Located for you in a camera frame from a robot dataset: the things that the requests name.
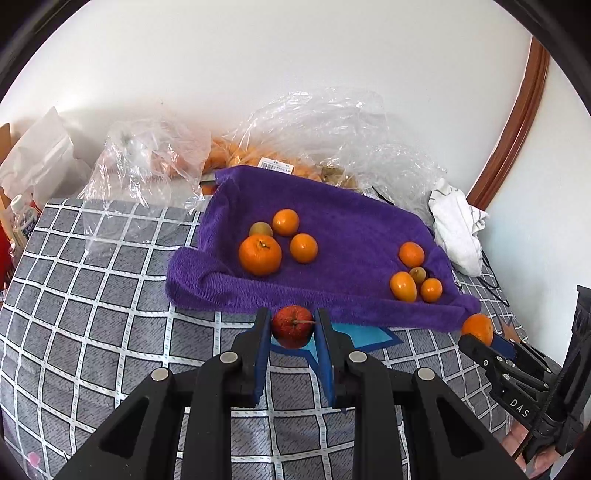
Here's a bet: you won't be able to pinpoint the cardboard box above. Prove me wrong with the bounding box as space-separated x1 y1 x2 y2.
0 122 14 163

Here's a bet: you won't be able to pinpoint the red box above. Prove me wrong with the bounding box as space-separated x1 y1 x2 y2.
0 222 17 287

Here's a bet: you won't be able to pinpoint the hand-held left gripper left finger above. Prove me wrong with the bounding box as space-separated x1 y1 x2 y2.
55 308 271 480

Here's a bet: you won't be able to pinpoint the large orange tangerine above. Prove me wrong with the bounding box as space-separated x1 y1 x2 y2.
238 234 283 278

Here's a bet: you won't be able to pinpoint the black cable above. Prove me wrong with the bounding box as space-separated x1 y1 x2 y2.
455 265 511 308

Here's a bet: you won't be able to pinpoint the white plastic bag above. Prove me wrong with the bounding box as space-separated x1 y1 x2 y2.
0 106 93 204

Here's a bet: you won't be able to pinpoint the pile of bagged oranges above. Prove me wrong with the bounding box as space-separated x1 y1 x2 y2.
203 137 324 179

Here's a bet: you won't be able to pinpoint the white plastic bottle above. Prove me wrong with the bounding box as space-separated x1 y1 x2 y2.
9 194 38 252

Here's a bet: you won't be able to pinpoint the clear plastic bag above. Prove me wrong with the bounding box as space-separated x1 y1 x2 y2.
83 117 212 219
203 90 386 185
323 142 448 222

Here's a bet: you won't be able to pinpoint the oval small orange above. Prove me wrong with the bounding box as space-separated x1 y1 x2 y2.
390 271 417 303

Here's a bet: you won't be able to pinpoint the person's right hand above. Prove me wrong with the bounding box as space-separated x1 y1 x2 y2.
503 427 555 479

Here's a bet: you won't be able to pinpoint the grey checked bed sheet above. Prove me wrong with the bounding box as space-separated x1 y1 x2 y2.
0 198 559 480

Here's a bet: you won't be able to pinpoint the bagged brown fruits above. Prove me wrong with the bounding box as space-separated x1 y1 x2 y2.
320 164 361 191

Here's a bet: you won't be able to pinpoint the purple towel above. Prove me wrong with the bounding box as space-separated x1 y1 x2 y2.
166 166 483 333

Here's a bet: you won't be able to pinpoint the brown wooden door frame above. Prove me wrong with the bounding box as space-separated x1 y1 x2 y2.
466 37 550 210

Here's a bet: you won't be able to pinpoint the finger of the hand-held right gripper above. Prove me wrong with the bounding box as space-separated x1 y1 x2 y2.
490 333 561 385
458 333 555 421

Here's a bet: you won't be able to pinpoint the white towel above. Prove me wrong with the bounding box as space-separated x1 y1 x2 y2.
428 178 489 277

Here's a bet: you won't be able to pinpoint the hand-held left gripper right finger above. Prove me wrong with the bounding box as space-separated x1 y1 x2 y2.
316 308 529 480

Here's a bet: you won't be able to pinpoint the red apple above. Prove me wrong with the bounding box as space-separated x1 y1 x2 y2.
271 305 317 350

